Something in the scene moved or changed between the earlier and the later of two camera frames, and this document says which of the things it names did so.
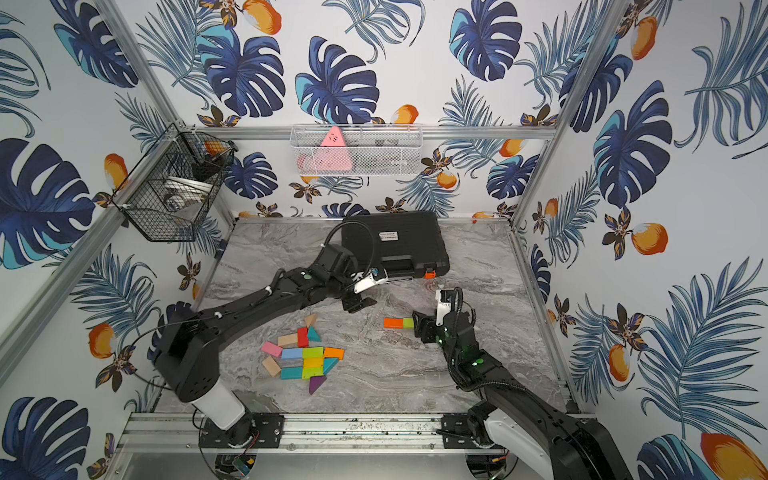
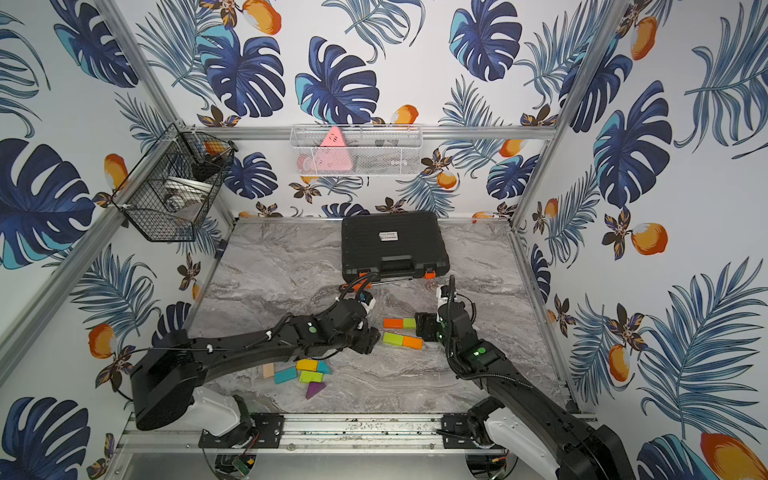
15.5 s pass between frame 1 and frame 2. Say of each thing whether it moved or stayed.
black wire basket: stayed
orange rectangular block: stayed
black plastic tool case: stayed
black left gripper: moved
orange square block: moved
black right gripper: stayed
